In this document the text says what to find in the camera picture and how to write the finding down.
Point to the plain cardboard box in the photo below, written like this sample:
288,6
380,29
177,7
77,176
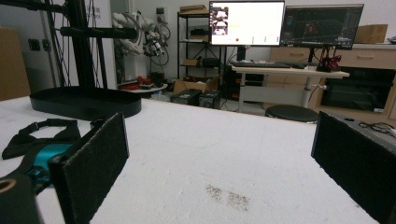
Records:
371,34

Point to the black bow tie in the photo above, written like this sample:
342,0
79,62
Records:
21,143

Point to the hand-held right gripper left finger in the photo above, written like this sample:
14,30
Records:
90,168

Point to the black built-in oven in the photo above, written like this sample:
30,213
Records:
358,90

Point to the black oval stand base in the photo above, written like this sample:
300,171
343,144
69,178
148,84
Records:
84,101

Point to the white office desk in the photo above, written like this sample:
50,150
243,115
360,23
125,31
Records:
289,72

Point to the black keyboard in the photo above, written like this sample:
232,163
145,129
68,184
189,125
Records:
258,64

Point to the round white side table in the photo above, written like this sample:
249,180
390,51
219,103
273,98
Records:
143,88

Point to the black metal stand post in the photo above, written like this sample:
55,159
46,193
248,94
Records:
81,56

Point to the black metal shelf rack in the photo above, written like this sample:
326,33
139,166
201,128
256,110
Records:
179,46

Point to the black equipment case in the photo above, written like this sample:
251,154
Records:
210,99
186,97

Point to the cardboard box on rack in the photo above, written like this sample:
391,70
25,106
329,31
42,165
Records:
193,9

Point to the black round stool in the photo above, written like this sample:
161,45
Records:
292,112

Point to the monitor with dark screen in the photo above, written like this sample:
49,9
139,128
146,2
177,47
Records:
323,26

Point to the teal bow tie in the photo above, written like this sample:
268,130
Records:
49,154

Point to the wooden cabinet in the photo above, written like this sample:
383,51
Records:
367,57

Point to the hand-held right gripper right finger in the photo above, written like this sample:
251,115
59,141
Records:
358,168

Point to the red and black device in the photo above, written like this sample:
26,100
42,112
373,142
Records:
329,63

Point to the brown board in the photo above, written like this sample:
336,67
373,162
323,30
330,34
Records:
12,65

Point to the monitor with white screen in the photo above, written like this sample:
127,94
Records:
255,23

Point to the open cardboard box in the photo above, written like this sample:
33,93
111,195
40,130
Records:
193,84

